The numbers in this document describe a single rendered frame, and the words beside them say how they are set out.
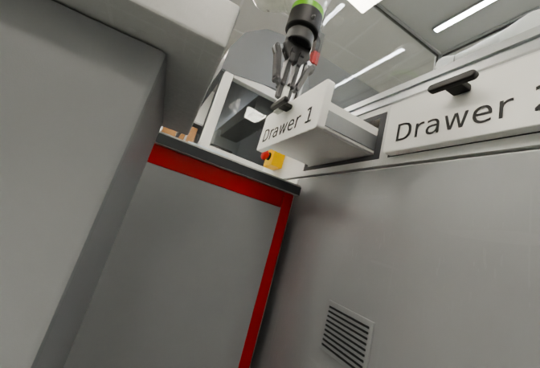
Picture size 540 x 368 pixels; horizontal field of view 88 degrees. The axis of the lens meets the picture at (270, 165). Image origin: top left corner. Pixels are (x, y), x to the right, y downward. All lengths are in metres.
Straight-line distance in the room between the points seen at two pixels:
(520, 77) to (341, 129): 0.28
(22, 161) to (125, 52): 0.10
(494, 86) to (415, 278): 0.31
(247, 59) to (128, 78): 1.42
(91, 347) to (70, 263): 0.51
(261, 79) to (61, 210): 1.47
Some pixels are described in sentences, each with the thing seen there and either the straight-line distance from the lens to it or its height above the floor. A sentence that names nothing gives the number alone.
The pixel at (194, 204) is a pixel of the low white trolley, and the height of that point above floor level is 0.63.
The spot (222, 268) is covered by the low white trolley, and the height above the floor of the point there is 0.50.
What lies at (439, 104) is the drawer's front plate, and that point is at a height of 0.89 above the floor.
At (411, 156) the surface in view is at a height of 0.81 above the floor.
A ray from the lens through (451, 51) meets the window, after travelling 0.68.
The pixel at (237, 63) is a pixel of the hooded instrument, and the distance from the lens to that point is 1.62.
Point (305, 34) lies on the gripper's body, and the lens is 0.79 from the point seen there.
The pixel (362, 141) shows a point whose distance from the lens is 0.63.
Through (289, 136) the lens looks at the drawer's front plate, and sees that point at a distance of 0.62.
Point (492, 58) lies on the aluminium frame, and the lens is 0.59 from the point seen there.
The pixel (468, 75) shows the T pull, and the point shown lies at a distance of 0.52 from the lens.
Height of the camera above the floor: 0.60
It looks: 14 degrees up
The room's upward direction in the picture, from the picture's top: 16 degrees clockwise
